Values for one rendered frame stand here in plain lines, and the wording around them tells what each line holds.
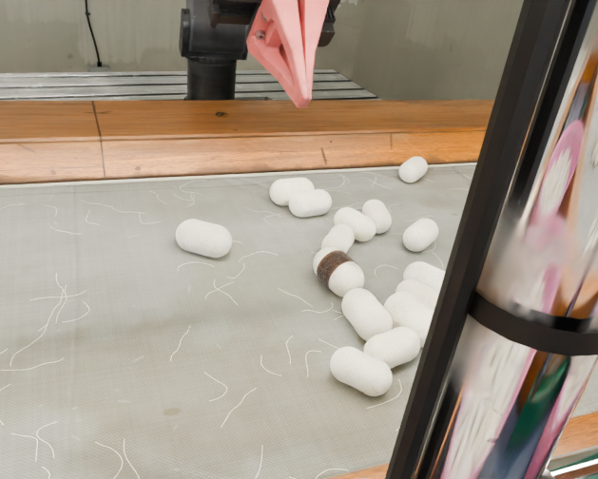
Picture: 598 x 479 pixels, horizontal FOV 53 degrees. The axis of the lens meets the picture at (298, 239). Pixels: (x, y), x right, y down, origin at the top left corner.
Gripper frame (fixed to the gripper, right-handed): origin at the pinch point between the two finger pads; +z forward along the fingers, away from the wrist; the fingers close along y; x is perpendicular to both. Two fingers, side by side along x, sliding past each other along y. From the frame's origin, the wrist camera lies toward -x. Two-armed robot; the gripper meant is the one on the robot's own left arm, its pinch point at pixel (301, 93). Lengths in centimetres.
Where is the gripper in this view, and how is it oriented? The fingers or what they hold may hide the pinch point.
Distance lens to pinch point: 44.4
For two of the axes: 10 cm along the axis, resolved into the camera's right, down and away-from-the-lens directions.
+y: 9.3, -0.8, 3.6
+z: 1.9, 9.4, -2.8
